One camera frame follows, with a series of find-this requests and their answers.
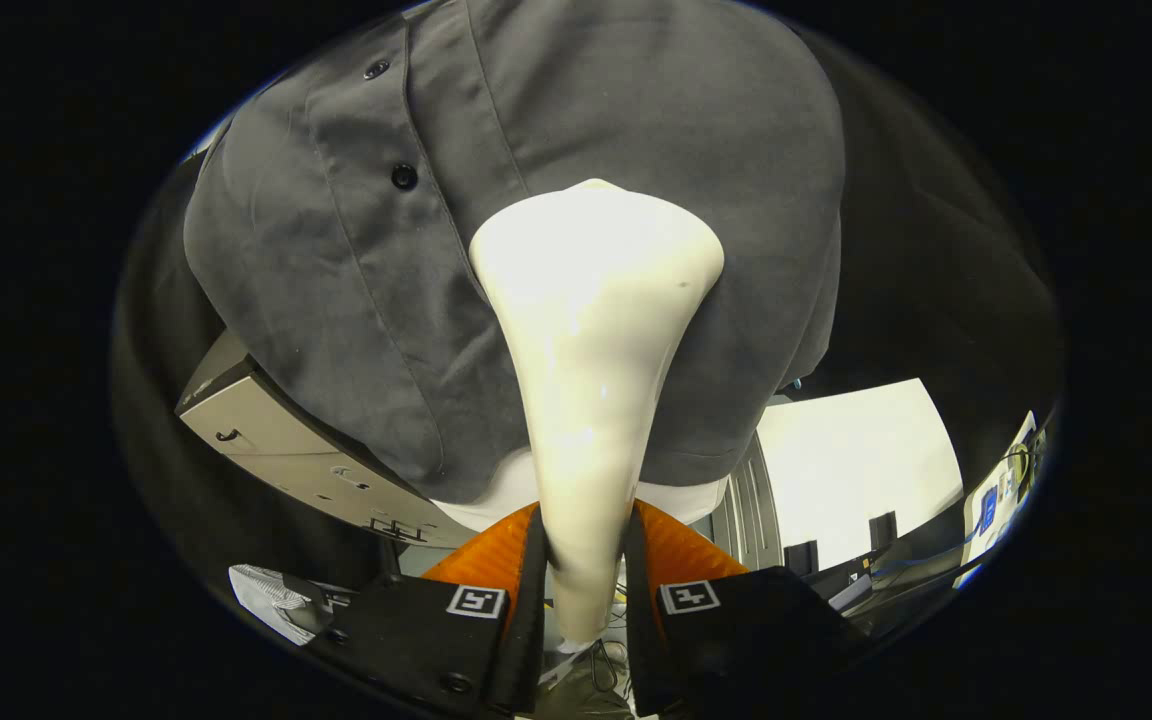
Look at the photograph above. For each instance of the grey button shirt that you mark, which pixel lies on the grey button shirt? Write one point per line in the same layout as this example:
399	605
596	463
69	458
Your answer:
636	110

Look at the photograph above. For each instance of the dark desk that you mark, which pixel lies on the dark desk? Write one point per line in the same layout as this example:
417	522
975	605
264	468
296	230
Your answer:
916	570

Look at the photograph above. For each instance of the white mannequin torso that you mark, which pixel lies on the white mannequin torso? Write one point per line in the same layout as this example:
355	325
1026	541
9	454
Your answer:
496	495

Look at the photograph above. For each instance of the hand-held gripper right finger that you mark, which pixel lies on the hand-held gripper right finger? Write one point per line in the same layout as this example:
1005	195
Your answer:
638	600

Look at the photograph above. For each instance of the white ribbed object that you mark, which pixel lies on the white ribbed object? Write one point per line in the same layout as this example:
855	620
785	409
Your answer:
276	600

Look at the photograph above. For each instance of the small black box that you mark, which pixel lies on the small black box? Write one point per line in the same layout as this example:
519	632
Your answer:
801	558
883	530

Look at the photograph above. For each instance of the grey cabinet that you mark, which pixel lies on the grey cabinet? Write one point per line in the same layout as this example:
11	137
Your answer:
276	440

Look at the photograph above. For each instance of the grey metal locker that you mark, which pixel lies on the grey metal locker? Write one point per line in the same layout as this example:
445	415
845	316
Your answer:
751	510

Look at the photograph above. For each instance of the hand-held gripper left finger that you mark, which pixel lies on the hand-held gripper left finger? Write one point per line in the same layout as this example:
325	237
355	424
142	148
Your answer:
534	600

